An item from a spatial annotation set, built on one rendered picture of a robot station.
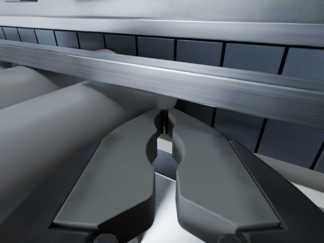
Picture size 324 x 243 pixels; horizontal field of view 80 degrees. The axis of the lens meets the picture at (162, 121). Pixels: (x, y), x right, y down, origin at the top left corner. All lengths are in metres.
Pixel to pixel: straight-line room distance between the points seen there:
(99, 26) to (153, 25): 0.06
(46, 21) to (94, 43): 0.08
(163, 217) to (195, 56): 0.22
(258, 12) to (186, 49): 0.07
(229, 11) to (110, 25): 0.11
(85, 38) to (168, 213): 0.23
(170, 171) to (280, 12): 0.19
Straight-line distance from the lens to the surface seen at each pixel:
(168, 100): 0.15
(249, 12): 0.20
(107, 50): 0.20
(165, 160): 0.26
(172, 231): 0.31
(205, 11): 0.21
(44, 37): 0.29
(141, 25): 0.18
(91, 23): 0.22
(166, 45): 0.17
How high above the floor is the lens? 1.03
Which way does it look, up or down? 49 degrees down
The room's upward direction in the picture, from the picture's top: 131 degrees counter-clockwise
